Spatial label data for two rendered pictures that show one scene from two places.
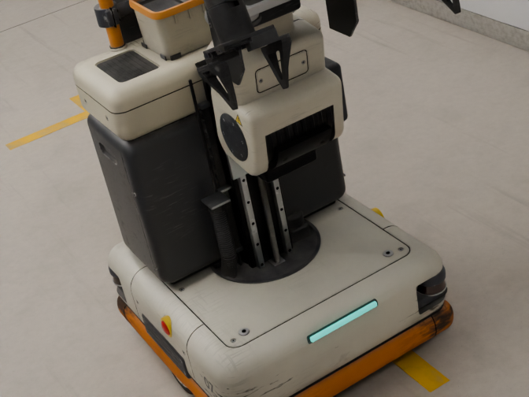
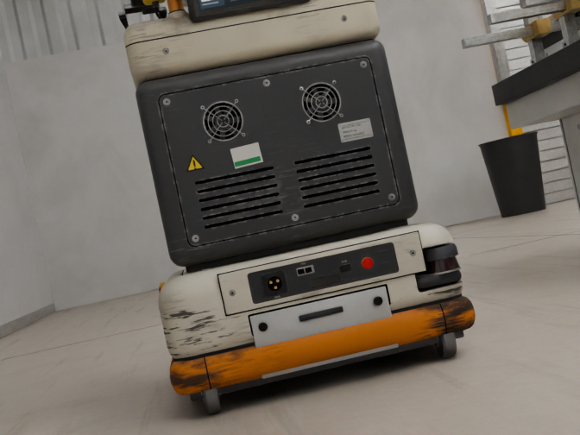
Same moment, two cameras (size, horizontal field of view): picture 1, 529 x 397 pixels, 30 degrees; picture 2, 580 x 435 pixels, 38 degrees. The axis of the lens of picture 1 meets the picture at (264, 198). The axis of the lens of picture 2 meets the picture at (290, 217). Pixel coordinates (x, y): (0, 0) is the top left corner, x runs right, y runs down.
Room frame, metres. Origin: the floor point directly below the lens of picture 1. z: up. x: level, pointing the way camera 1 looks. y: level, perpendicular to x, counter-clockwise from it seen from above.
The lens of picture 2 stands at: (3.87, 0.67, 0.34)
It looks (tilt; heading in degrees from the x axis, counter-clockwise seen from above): 1 degrees up; 198
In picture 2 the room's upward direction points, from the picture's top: 12 degrees counter-clockwise
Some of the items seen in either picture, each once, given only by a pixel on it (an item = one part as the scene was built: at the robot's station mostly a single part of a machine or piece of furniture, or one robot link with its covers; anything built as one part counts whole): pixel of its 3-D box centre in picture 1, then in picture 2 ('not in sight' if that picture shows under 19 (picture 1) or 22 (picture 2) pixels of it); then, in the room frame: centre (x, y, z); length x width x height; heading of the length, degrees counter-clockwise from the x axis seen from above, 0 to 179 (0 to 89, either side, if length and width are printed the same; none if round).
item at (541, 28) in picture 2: not in sight; (535, 30); (0.86, 0.68, 0.81); 0.14 x 0.06 x 0.05; 26
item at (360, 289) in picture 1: (271, 286); (298, 299); (1.99, 0.03, 0.16); 0.67 x 0.64 x 0.25; 26
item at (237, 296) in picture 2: not in sight; (323, 272); (2.28, 0.19, 0.23); 0.41 x 0.02 x 0.08; 116
